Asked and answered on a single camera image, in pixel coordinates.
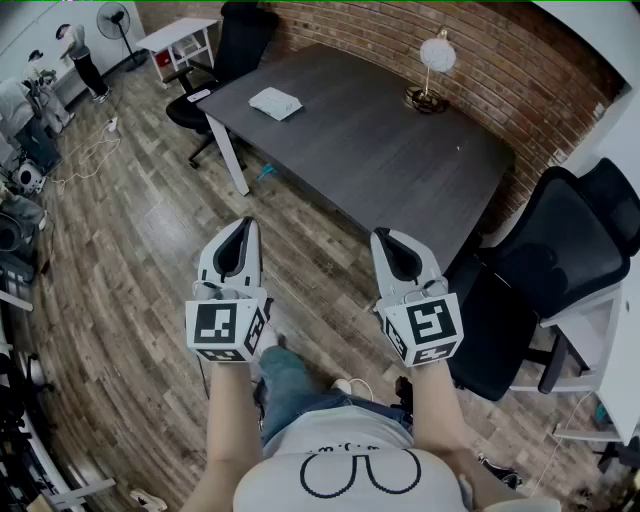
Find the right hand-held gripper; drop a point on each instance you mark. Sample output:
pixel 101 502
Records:
pixel 430 322

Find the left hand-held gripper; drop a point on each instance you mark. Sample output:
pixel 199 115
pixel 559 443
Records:
pixel 215 322

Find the white plastic packet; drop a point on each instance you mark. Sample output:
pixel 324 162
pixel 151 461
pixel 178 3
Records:
pixel 275 103

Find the person's left forearm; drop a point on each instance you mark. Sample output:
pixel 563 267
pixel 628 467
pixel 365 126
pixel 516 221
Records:
pixel 230 425

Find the person's right forearm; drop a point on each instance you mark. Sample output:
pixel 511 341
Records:
pixel 440 415

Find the person's white shoe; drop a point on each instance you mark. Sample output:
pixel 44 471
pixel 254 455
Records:
pixel 269 336
pixel 345 385

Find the teal cloth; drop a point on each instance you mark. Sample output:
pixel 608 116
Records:
pixel 266 172

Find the white table leg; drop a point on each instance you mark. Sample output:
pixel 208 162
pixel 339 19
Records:
pixel 230 155

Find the person's blue jeans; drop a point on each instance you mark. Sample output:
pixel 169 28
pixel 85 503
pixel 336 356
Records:
pixel 287 385

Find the black mesh office chair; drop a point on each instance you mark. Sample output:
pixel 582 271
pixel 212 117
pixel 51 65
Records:
pixel 565 260

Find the white power strip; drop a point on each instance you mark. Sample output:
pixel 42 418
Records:
pixel 113 123

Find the red box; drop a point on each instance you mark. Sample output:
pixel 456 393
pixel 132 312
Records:
pixel 163 58

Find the white globe desk lamp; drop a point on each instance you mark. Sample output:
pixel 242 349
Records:
pixel 437 55

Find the white round device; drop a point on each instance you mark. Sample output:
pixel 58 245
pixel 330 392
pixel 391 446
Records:
pixel 27 179

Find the person's white printed shirt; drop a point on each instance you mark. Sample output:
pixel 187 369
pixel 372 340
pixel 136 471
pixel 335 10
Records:
pixel 350 480

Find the black office chair white label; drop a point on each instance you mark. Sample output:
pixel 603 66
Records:
pixel 240 40

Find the white side table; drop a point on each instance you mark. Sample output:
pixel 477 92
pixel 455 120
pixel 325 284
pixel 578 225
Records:
pixel 175 31

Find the white desk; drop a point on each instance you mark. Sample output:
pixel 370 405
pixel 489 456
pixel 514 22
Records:
pixel 620 360

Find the black standing fan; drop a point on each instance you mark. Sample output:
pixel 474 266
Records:
pixel 113 20

